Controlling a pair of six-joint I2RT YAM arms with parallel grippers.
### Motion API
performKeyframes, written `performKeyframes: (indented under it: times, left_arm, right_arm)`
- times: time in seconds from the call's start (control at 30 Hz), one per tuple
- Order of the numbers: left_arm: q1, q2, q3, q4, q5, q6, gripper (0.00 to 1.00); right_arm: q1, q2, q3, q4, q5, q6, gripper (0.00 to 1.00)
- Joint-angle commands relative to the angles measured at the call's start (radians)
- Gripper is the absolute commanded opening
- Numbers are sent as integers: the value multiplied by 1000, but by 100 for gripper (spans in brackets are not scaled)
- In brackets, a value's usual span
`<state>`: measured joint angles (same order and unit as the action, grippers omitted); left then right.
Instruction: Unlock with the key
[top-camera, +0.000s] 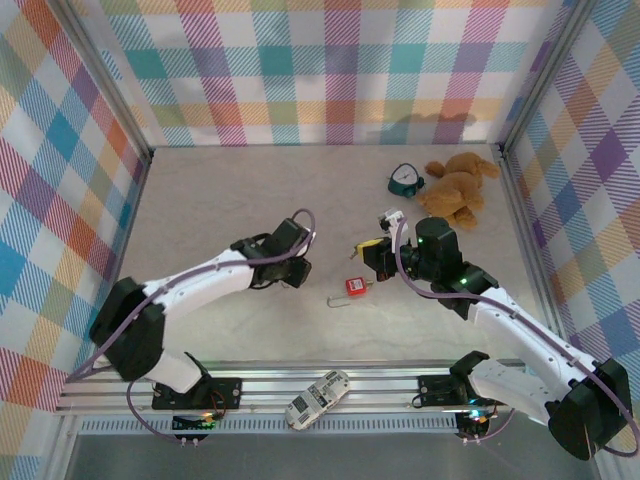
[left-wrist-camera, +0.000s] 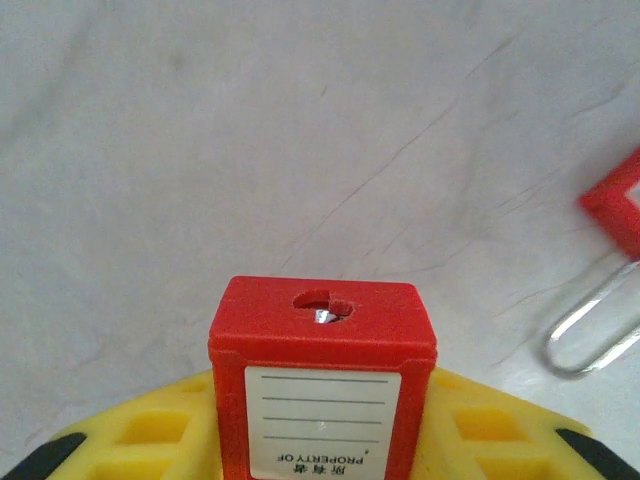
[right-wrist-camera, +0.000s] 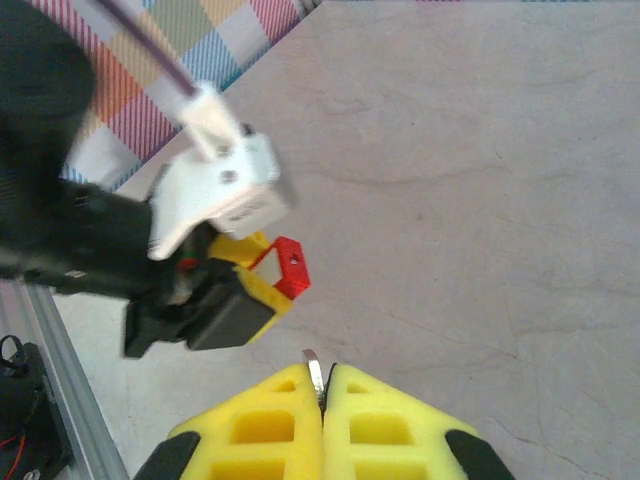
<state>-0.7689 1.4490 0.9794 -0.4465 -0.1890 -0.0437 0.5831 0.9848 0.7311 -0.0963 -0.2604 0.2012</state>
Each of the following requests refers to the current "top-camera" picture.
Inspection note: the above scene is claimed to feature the brown plush toy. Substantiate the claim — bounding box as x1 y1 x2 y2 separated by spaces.
417 153 501 230

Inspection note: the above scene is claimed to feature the teal alarm clock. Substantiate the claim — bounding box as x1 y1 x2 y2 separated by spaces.
387 163 427 199

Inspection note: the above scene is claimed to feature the white oval printed device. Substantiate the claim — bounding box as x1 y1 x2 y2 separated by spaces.
284 369 351 431

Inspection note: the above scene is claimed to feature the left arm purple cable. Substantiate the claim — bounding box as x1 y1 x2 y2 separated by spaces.
69 208 319 442

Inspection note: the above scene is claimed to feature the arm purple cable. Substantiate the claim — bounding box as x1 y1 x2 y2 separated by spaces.
393 219 639 455
69 208 319 442

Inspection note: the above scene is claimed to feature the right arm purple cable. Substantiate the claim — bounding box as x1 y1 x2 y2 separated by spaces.
393 219 639 455

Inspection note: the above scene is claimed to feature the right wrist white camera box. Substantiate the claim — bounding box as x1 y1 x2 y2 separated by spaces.
376 209 406 235

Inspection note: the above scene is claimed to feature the aluminium side rail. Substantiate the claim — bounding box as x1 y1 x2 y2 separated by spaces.
497 147 571 359
113 158 154 286

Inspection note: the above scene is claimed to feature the aluminium rail frame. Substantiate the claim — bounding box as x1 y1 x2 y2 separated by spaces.
53 359 551 417

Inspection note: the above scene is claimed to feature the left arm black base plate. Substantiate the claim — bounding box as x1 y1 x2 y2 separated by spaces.
151 377 243 411

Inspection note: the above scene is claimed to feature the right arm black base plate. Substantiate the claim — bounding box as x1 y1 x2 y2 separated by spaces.
417 373 511 407

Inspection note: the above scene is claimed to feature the slotted grey cable duct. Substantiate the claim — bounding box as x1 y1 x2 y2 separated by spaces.
79 417 461 435

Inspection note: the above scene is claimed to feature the aluminium corner post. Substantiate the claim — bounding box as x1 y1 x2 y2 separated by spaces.
497 0 601 161
47 0 154 169

